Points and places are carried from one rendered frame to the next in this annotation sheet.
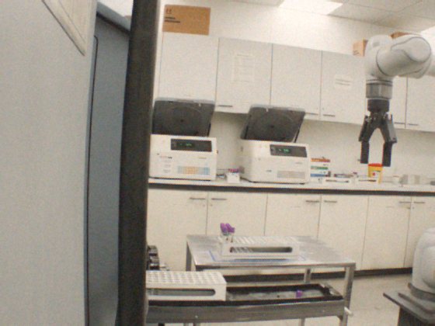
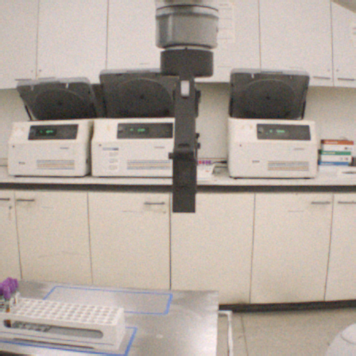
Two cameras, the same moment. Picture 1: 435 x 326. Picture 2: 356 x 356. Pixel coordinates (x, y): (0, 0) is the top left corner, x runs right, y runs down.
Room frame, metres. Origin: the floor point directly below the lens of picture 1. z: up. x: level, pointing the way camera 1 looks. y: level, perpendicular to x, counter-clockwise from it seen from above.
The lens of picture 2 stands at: (0.61, -0.66, 1.32)
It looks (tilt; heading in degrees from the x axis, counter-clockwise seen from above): 8 degrees down; 13
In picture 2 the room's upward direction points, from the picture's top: straight up
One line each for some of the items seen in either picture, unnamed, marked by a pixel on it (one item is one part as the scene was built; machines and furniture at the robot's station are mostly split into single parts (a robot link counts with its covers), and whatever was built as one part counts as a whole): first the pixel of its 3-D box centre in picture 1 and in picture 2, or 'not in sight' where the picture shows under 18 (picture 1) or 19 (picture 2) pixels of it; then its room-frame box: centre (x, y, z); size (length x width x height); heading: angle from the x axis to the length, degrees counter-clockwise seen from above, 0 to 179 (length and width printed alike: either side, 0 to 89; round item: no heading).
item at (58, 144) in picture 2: not in sight; (58, 125); (3.55, 0.90, 1.22); 0.62 x 0.56 x 0.64; 9
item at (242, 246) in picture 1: (258, 247); (58, 322); (1.48, -0.17, 0.85); 0.30 x 0.10 x 0.06; 98
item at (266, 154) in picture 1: (273, 143); (269, 121); (3.81, -0.51, 1.25); 0.62 x 0.56 x 0.69; 10
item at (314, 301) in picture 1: (231, 305); not in sight; (1.08, -0.07, 0.78); 0.73 x 0.14 x 0.09; 101
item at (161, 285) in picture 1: (168, 287); not in sight; (1.05, 0.11, 0.83); 0.30 x 0.10 x 0.06; 101
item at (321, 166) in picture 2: (312, 177); (330, 165); (4.06, -0.97, 0.94); 0.23 x 0.13 x 0.07; 105
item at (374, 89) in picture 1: (378, 91); (187, 32); (1.27, -0.51, 1.43); 0.09 x 0.09 x 0.06
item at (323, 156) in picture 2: (314, 169); (334, 155); (4.06, -0.99, 1.01); 0.23 x 0.12 x 0.08; 100
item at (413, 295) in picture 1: (429, 293); not in sight; (1.34, -0.81, 0.73); 0.22 x 0.18 x 0.06; 11
